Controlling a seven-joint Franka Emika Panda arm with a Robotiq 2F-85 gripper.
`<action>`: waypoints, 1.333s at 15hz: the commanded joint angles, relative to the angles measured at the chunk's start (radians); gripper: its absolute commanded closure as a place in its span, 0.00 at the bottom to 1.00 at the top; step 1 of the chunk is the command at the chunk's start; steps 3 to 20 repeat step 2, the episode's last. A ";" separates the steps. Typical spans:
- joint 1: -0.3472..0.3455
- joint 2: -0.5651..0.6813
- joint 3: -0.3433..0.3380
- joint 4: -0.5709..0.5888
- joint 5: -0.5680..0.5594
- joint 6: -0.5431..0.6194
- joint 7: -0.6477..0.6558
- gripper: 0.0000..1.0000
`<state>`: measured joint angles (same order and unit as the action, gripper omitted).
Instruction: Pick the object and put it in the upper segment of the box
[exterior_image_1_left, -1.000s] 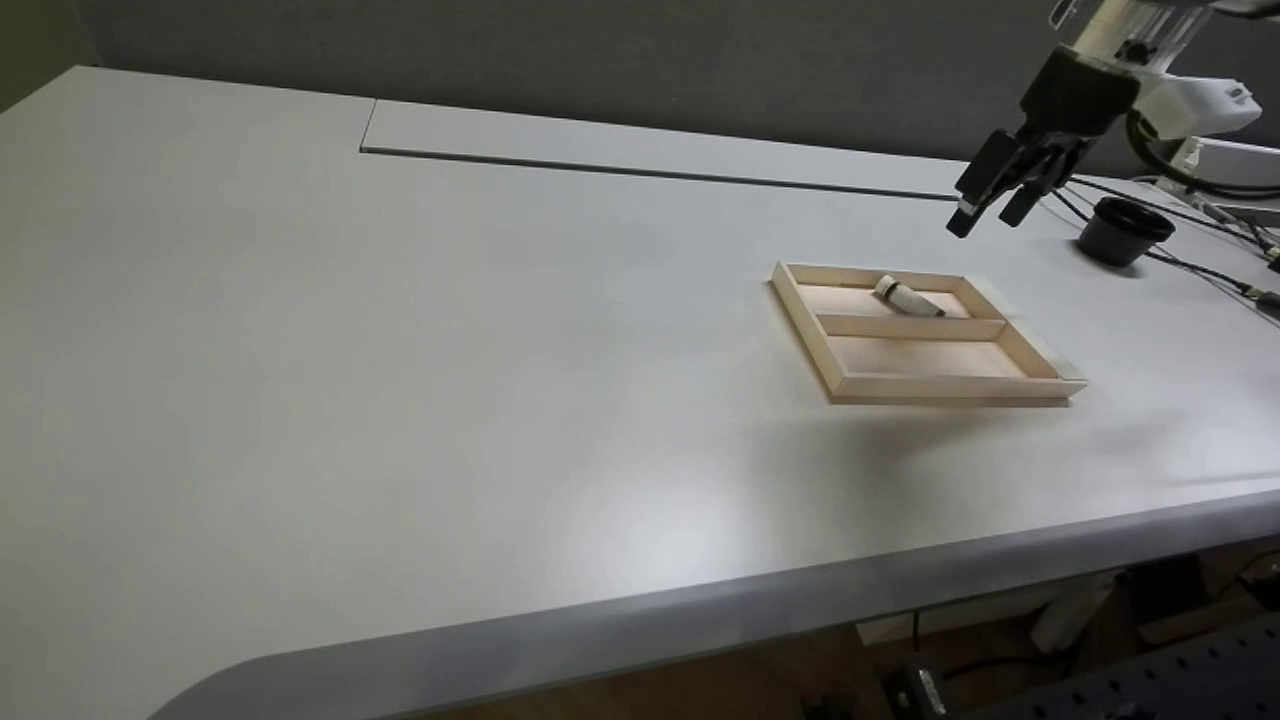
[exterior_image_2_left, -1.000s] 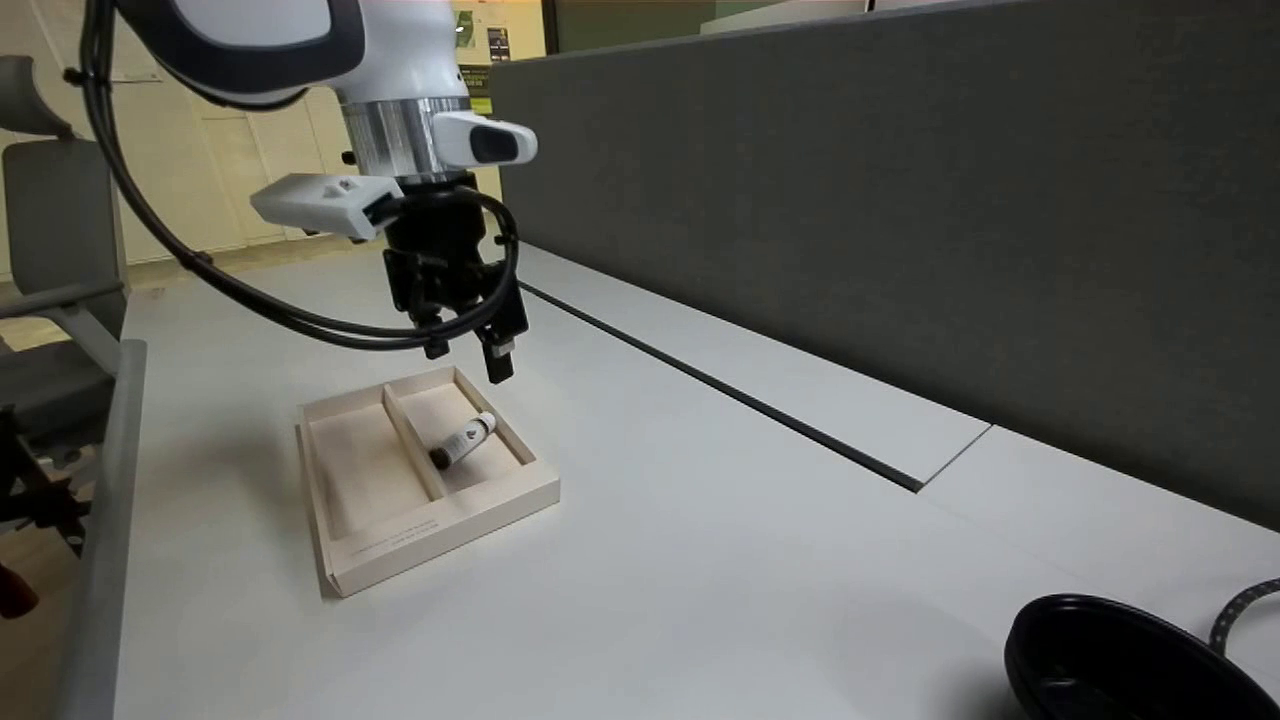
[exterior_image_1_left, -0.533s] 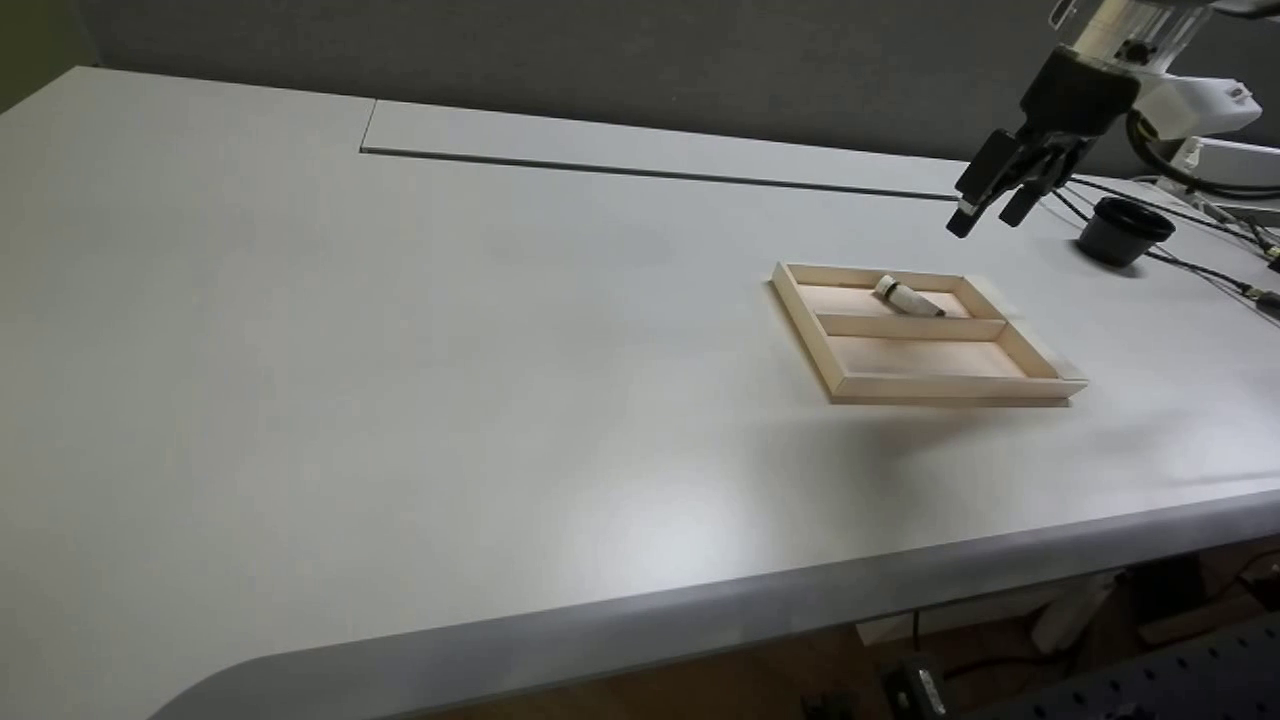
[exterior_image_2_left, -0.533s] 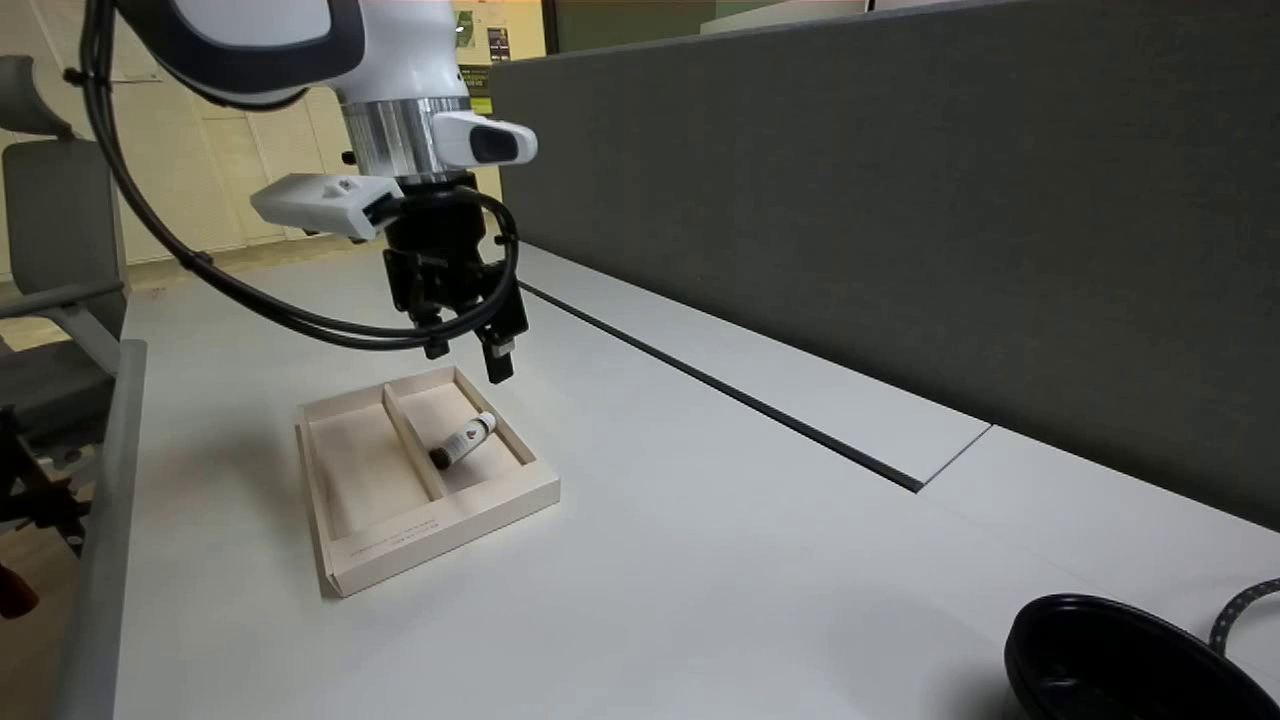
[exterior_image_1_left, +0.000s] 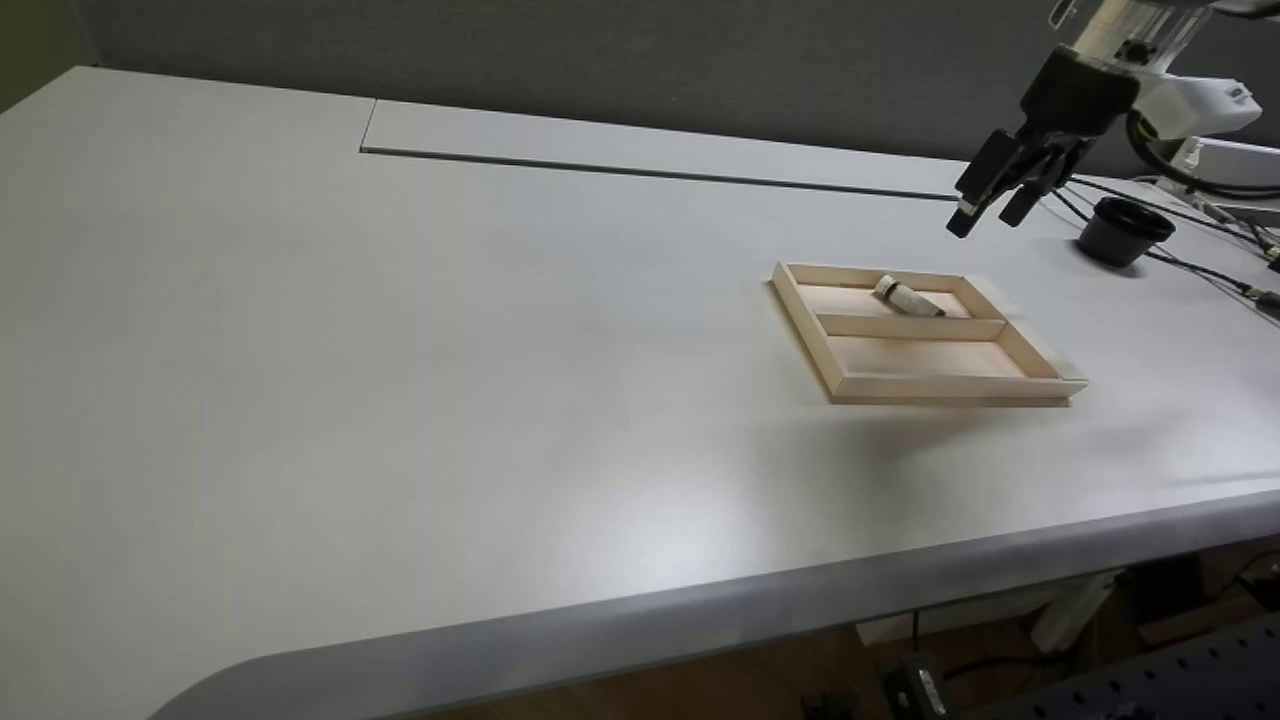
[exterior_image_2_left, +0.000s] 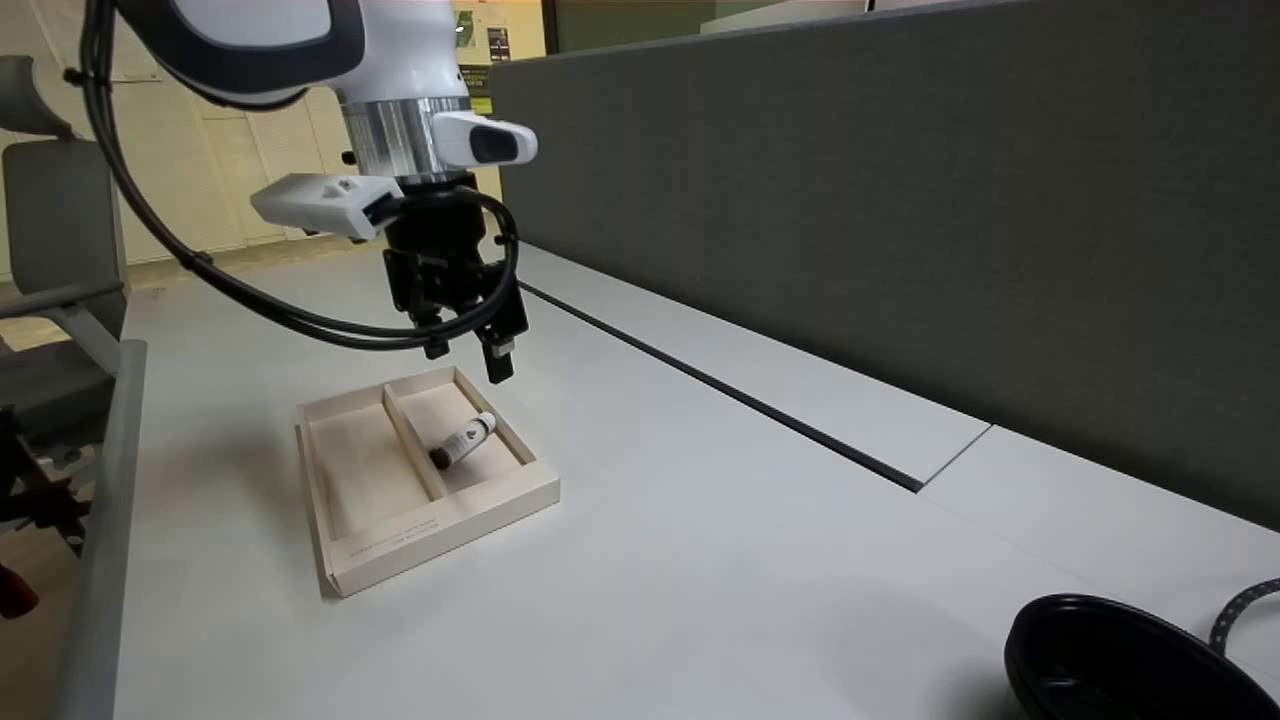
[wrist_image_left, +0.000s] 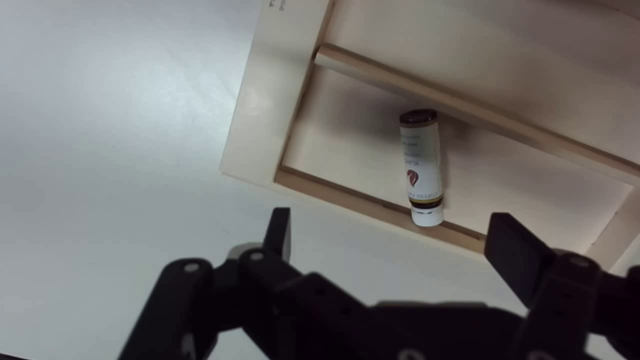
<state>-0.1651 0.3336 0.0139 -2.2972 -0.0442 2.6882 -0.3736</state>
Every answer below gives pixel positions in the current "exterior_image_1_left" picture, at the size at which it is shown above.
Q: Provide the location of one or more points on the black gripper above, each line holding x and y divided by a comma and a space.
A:
1073, 101

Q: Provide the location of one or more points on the white marker with black cap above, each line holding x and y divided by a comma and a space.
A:
906, 298

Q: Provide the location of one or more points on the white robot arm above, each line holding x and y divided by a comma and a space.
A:
1173, 72

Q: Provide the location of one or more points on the wooden two-segment tray box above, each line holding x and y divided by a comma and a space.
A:
923, 361

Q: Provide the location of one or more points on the white device box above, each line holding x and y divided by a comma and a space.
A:
1233, 167

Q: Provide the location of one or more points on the black round cup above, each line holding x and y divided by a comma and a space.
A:
1122, 229

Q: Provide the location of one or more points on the white table leg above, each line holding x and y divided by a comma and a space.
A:
1069, 612

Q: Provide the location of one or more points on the dark perforated metal plate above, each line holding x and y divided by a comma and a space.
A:
1173, 683

